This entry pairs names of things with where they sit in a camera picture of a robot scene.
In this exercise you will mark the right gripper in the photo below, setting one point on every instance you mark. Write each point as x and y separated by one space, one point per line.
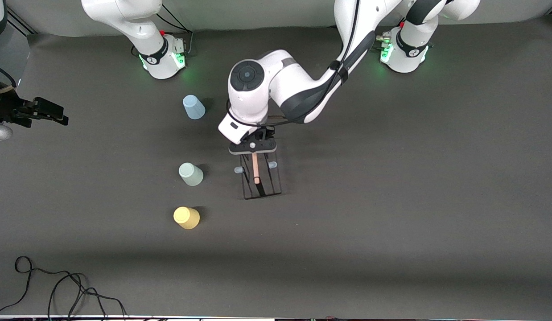
4 107

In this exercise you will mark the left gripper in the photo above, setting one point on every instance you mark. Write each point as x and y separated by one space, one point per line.
263 133

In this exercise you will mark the pale green plastic cup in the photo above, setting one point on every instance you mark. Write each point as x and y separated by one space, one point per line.
190 174

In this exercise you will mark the yellow plastic cup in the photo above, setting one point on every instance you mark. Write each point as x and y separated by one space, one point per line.
186 217

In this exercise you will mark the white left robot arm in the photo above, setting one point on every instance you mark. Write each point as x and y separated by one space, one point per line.
294 84

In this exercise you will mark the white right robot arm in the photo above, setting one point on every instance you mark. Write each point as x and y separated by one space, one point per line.
138 26

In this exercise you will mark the light blue plastic cup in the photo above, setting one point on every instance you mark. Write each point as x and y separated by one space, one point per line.
193 108

